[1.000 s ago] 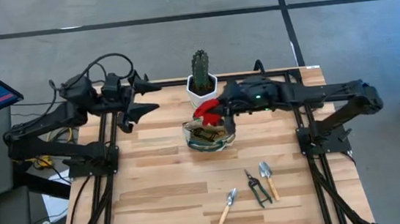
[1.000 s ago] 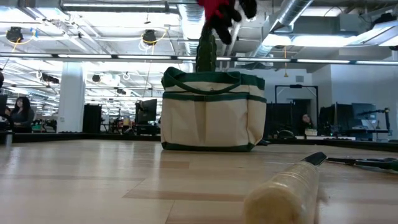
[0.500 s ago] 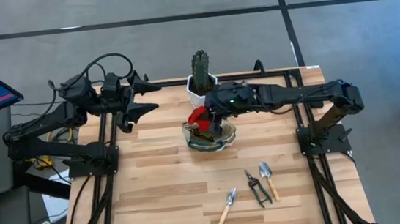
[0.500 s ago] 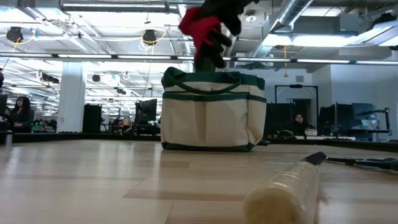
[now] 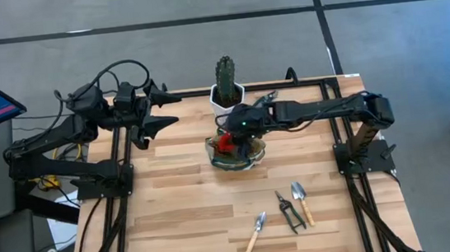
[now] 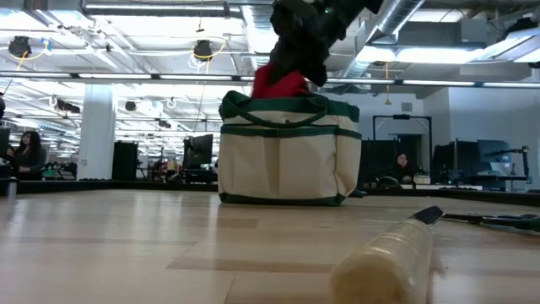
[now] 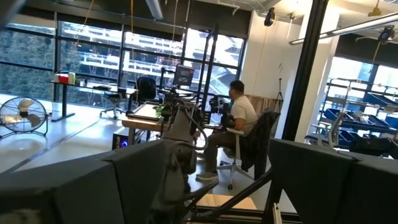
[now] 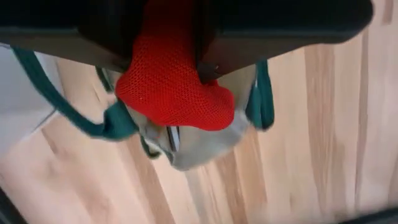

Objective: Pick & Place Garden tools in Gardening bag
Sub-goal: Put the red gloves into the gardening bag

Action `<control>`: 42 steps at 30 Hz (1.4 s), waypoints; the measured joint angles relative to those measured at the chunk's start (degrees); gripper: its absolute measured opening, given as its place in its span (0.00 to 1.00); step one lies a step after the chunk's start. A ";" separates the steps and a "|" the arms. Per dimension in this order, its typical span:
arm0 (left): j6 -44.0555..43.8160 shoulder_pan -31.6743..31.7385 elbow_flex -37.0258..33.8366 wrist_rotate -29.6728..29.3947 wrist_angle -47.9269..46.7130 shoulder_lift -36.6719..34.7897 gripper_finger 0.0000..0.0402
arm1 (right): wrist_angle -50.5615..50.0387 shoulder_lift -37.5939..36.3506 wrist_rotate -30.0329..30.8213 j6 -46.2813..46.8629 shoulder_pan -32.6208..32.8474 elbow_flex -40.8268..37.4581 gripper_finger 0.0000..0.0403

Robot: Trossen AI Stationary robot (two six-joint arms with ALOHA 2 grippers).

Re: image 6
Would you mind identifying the long green-handled garden scissors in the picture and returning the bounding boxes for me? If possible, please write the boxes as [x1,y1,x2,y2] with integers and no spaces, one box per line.
[442,212,540,233]

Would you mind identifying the person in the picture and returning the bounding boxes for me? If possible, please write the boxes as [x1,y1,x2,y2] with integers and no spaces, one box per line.
[390,152,418,183]
[4,130,48,182]

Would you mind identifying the black monitor back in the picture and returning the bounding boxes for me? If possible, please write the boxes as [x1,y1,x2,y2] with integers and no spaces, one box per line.
[182,133,215,171]

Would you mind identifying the black metal gantry frame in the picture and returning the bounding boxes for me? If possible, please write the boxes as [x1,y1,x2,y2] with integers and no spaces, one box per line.
[372,113,434,166]

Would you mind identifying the silver ventilation duct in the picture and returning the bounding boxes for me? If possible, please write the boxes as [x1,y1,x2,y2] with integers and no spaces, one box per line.
[242,3,275,77]
[332,0,426,81]

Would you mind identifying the narrow wooden-handled trowel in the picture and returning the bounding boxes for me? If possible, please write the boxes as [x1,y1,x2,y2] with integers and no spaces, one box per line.
[329,205,446,304]

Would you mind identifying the black room divider panels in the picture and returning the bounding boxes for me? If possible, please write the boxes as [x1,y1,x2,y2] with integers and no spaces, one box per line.
[360,137,423,187]

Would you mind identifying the black cabinet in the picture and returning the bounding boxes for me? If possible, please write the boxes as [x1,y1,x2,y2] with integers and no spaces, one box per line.
[111,140,139,182]

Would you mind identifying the black ceiling cable reel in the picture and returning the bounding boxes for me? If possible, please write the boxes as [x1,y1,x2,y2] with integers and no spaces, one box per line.
[192,39,214,63]
[8,35,34,59]

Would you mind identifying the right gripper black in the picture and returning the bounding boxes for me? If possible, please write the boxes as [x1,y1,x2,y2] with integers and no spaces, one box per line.
[269,0,383,88]

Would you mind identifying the black metal table frame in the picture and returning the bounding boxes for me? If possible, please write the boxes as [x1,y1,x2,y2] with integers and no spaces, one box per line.
[0,179,540,208]

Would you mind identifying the beige green-trimmed gardening bag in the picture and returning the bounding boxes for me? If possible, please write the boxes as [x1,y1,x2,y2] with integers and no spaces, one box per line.
[217,90,363,208]

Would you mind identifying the yellow hanging pendant cord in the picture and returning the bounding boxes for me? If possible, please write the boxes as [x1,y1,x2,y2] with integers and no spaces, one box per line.
[384,62,393,106]

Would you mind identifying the red gardening glove black cuff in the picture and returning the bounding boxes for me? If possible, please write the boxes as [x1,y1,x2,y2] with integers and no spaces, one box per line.
[251,62,312,100]

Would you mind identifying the white building column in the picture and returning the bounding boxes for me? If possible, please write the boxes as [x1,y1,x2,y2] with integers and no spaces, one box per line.
[77,93,116,182]

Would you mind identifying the long ceiling light strip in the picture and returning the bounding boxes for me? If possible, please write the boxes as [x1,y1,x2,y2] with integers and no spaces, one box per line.
[0,70,540,90]

